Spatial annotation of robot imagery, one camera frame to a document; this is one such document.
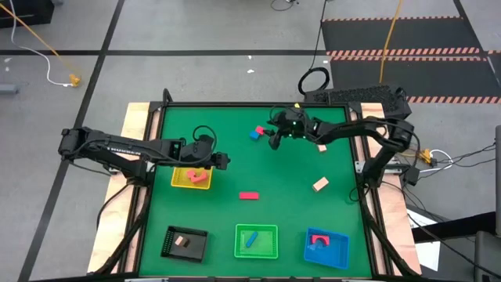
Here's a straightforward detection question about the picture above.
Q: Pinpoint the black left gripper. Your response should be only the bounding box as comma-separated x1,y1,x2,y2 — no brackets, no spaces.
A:
182,136,232,171

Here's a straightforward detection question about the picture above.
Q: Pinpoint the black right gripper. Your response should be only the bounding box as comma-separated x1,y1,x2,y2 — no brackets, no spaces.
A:
265,108,316,151

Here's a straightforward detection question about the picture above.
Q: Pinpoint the yellow plastic basket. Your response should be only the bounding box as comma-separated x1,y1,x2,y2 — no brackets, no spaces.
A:
170,166,214,191

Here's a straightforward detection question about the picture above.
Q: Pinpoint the black keyboard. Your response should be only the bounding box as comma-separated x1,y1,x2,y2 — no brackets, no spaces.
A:
303,85,413,128

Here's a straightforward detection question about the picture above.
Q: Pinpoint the black plastic basket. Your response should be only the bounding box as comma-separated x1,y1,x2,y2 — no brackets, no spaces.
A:
160,225,209,263

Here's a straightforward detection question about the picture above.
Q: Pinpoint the green plastic basket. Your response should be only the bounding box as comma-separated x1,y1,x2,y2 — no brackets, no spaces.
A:
233,223,279,260

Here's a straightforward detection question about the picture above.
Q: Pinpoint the wooden side board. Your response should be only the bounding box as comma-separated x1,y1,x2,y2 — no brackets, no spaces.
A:
350,102,423,275
86,102,161,274

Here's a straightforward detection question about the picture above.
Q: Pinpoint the blue plastic basket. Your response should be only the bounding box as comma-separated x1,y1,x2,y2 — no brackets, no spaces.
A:
303,226,351,271

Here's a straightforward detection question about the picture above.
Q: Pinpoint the black power adapter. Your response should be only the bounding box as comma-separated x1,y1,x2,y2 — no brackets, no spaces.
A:
402,166,420,186

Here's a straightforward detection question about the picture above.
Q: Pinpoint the yellow power plug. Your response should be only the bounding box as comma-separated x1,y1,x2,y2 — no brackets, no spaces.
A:
416,148,435,165

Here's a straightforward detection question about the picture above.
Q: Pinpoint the black hazard striped floor mat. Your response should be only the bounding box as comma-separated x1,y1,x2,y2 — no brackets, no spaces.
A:
320,16,501,105

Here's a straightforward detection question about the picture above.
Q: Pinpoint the white paper sheet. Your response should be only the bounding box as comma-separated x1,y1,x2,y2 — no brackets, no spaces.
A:
406,209,442,272

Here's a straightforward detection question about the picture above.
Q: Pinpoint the black beam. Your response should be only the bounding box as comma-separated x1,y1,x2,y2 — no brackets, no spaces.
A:
410,211,496,244

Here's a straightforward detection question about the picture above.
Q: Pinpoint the grey box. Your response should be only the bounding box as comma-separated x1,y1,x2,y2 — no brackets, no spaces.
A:
474,230,501,282

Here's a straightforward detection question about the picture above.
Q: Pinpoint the black cabinet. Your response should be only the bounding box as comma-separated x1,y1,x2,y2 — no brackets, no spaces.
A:
0,0,55,29

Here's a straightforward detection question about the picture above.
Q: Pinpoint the black table frame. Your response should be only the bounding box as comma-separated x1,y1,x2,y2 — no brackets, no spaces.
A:
92,89,422,282

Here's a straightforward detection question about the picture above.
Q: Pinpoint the black coiled cable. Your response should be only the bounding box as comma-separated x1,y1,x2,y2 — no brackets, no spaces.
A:
297,0,331,96

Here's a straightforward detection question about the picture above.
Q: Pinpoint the yellow extension cable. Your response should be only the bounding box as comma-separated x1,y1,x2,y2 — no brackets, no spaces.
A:
0,2,82,88
378,0,404,85

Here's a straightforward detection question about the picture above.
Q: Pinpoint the white cable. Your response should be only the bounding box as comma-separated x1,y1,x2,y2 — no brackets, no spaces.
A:
9,0,74,87

